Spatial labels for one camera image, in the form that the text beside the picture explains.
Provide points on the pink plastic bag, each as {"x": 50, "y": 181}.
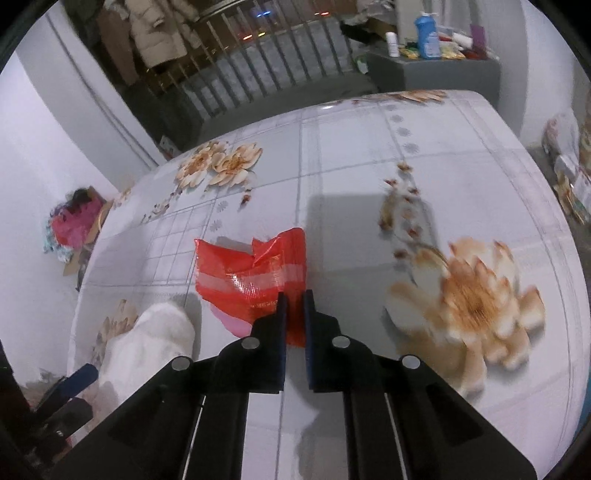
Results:
{"x": 74, "y": 226}

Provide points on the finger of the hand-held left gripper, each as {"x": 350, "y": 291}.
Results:
{"x": 81, "y": 377}

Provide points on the brown hanging coat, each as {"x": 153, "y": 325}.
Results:
{"x": 117, "y": 46}

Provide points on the purple box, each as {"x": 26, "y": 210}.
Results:
{"x": 478, "y": 38}

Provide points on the grey cabinet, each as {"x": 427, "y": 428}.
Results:
{"x": 434, "y": 76}

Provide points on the white tube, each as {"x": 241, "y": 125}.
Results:
{"x": 461, "y": 39}

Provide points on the small white bottle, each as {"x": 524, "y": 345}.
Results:
{"x": 392, "y": 45}

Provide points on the floral tablecloth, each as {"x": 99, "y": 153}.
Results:
{"x": 351, "y": 184}

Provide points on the red wrapper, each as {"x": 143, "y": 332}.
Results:
{"x": 240, "y": 281}

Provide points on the white bundle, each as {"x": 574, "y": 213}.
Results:
{"x": 152, "y": 341}

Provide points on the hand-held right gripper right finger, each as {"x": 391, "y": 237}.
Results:
{"x": 310, "y": 341}

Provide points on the blue plastic bottle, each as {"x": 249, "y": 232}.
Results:
{"x": 427, "y": 37}

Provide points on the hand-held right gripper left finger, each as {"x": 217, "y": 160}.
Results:
{"x": 279, "y": 341}

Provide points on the beige hanging jacket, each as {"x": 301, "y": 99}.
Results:
{"x": 159, "y": 32}

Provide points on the white plastic bag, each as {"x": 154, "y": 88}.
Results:
{"x": 561, "y": 136}

